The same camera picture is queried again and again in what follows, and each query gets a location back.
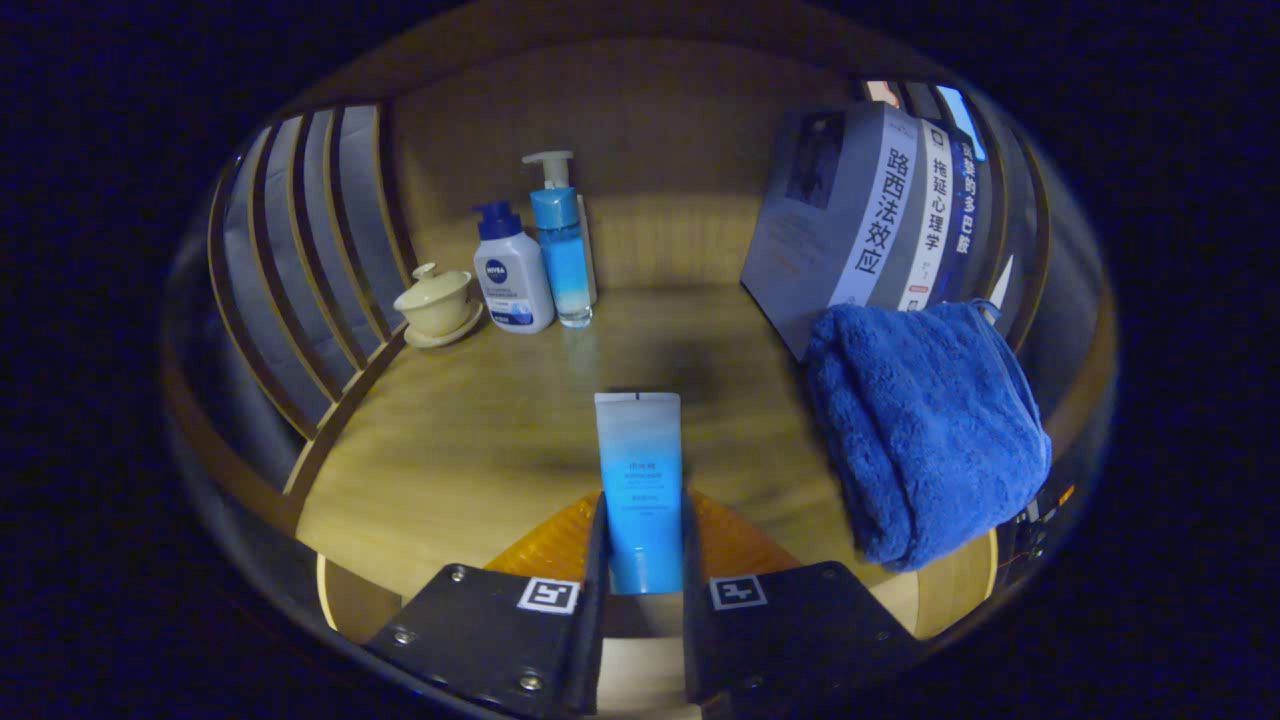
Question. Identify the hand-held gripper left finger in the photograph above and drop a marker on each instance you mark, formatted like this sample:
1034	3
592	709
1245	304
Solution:
500	630

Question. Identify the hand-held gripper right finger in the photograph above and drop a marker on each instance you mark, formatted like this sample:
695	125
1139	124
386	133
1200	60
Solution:
780	630

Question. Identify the blue cleanser tube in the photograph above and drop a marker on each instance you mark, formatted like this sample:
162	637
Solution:
640	480

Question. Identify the wooden countertop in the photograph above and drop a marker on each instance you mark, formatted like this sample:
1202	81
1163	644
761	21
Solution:
480	440

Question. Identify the wooden cabinet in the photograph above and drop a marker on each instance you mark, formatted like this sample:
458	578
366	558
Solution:
650	120

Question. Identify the blue folded towel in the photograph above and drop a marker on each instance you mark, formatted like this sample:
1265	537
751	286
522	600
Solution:
920	430

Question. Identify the beige lidded teacup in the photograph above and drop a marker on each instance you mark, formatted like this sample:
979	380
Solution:
435	305

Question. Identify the white bottle with blue cap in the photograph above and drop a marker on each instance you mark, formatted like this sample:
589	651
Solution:
515	285

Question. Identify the blue pump bottle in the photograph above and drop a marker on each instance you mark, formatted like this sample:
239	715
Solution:
563	260

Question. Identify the grey book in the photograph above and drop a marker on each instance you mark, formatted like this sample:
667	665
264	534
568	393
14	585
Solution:
810	240

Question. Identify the white spine book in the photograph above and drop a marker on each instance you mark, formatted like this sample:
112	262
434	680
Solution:
930	220

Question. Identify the dark blue book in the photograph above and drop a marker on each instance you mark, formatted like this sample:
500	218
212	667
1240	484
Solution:
963	220

